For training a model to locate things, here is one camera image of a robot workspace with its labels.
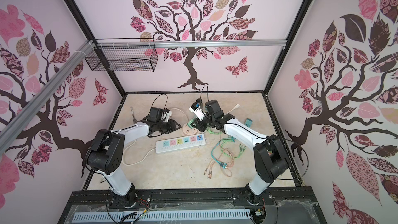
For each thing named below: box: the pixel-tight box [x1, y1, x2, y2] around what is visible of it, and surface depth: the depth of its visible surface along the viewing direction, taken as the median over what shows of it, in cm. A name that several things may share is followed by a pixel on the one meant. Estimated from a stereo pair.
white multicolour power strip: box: [155, 133, 207, 154], surface depth 92 cm
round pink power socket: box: [182, 122, 198, 136], surface depth 97 cm
